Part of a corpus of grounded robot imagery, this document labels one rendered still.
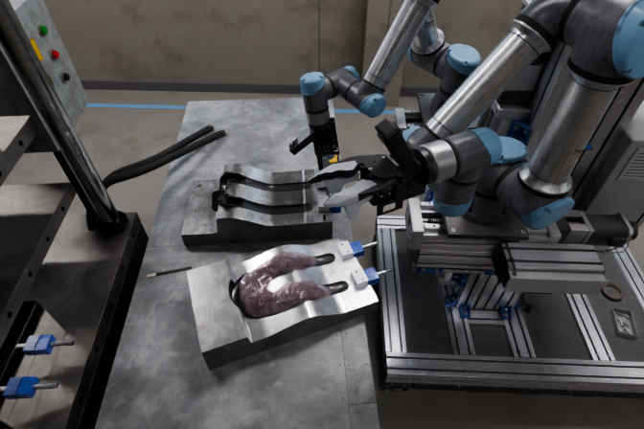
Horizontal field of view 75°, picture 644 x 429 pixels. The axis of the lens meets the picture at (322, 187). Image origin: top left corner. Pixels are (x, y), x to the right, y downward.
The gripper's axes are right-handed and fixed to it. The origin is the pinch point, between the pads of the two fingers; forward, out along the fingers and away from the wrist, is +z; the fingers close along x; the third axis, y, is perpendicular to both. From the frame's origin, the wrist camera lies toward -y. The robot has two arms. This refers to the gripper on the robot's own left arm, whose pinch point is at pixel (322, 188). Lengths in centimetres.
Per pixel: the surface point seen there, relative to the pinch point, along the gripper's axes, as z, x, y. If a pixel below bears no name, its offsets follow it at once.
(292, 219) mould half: -8, 50, 51
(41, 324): 67, 41, 50
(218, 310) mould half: 23, 25, 51
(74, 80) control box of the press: 47, 111, 13
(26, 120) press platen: 55, 71, 7
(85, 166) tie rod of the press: 48, 75, 26
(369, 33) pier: -126, 217, 57
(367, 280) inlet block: -20, 20, 55
